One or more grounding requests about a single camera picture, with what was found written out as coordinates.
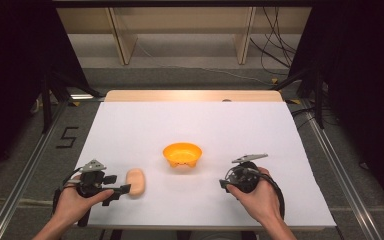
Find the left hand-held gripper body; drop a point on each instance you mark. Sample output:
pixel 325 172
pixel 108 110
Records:
pixel 90 181

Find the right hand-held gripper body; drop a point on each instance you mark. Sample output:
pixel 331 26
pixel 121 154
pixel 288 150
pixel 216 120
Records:
pixel 245 176

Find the oval bread roll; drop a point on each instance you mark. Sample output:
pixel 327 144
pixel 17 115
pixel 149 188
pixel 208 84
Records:
pixel 136 182

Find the person's right hand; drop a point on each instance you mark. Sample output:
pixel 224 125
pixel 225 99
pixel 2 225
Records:
pixel 260 200

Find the person's left hand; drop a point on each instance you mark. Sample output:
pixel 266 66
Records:
pixel 71 205

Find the orange plastic bowl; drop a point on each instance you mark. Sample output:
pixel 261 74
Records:
pixel 182 154

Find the white table sheet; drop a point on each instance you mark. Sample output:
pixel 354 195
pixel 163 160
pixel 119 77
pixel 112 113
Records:
pixel 193 126

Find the black metal stand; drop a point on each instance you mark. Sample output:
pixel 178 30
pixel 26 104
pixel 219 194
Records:
pixel 316 96
pixel 46 100

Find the light wooden table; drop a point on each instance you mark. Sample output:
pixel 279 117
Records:
pixel 193 95

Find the dark curtain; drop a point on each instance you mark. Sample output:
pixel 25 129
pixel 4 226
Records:
pixel 16 76
pixel 363 86

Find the light wooden shelf unit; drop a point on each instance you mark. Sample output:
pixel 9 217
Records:
pixel 183 23

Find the aluminium floor rail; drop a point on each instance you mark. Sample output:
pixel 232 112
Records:
pixel 343 173
pixel 23 173

